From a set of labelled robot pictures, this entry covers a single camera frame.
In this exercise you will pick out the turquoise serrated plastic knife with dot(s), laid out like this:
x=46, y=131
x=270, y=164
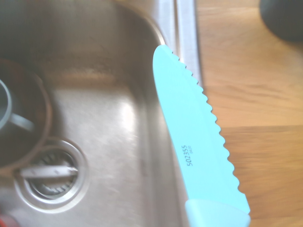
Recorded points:
x=189, y=118

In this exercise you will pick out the stainless steel double sink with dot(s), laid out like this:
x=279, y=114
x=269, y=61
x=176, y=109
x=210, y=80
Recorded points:
x=106, y=94

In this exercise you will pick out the metal sink drain strainer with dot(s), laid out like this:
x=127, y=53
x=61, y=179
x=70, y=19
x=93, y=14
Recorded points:
x=59, y=196

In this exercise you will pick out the brown wooden bowl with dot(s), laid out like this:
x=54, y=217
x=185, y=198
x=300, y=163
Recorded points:
x=28, y=146

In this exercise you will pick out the grey mug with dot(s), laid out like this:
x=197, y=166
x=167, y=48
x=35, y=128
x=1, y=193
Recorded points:
x=3, y=104

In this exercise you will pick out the dark grey round object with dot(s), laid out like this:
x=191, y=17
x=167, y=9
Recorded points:
x=284, y=16

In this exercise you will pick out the red cup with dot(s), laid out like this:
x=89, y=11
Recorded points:
x=6, y=222

